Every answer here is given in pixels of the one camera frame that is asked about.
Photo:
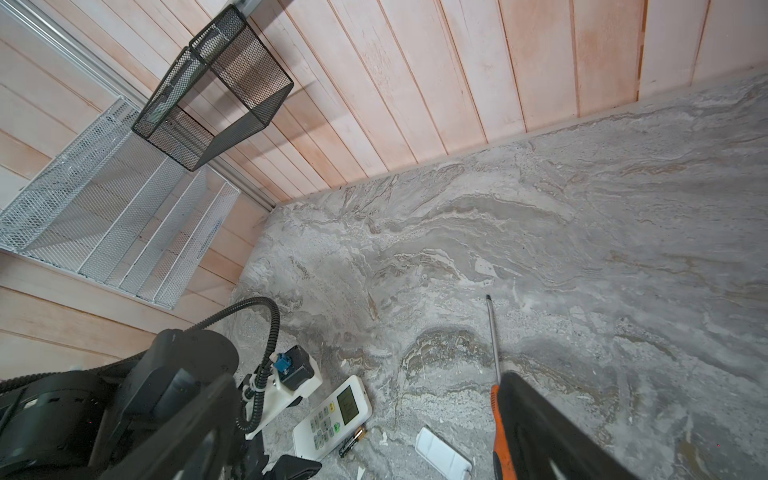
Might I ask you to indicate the white battery cover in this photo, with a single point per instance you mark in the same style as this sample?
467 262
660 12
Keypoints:
441 456

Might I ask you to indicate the white wire mesh shelf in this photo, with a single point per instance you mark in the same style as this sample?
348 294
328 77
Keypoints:
114 209

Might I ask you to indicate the batteries in remote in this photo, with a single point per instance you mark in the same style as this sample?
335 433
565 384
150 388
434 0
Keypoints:
349 443

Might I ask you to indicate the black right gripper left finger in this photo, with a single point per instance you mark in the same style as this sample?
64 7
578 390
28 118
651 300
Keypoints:
194 444

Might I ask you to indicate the white air conditioner remote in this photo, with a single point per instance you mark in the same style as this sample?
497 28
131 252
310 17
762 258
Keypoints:
338 417

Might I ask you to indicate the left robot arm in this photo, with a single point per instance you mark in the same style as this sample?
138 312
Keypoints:
173 411

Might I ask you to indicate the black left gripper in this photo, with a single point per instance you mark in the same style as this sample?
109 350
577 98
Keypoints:
254 463

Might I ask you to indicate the orange handled screwdriver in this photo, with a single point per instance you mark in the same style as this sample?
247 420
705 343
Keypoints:
502 460

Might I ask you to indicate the black wire mesh basket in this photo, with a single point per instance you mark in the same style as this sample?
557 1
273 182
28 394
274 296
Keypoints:
228 64

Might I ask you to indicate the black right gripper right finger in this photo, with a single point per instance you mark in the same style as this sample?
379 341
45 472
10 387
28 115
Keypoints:
544 443

